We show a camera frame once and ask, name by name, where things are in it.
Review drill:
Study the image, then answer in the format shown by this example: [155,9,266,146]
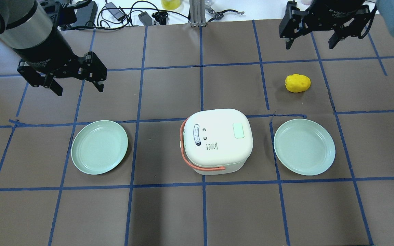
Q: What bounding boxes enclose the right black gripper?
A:
[279,0,377,50]

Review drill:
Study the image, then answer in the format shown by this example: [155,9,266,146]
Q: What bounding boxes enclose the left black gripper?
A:
[13,27,107,96]

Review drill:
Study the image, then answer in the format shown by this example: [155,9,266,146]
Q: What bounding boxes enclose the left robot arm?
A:
[0,0,107,96]

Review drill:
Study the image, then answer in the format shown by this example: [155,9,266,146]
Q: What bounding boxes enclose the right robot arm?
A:
[278,0,394,49]

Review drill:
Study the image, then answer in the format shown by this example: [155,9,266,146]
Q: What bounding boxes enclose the white rice cooker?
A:
[179,109,253,175]

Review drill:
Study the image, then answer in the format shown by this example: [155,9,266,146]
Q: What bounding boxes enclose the yellow toy potato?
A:
[285,73,311,93]

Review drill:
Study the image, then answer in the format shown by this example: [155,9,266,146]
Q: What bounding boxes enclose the left green plate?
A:
[71,120,129,175]

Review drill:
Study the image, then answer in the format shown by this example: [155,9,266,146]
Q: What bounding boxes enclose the green plate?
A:
[274,119,336,176]
[71,120,129,175]

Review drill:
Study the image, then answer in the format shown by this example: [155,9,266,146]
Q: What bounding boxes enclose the black power adapter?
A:
[138,12,154,26]

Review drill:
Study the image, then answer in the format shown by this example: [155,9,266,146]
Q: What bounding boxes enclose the black metal clamp tool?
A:
[205,6,245,22]

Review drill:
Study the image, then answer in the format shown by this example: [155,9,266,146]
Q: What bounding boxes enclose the right green plate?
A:
[274,119,336,176]

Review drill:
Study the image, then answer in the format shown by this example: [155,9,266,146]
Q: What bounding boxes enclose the yellow cup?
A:
[161,0,181,11]

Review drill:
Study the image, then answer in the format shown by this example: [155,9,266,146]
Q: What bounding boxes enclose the black cable bundle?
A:
[96,0,170,30]

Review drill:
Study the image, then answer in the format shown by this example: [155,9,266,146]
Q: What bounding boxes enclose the aluminium frame post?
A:
[189,0,207,27]

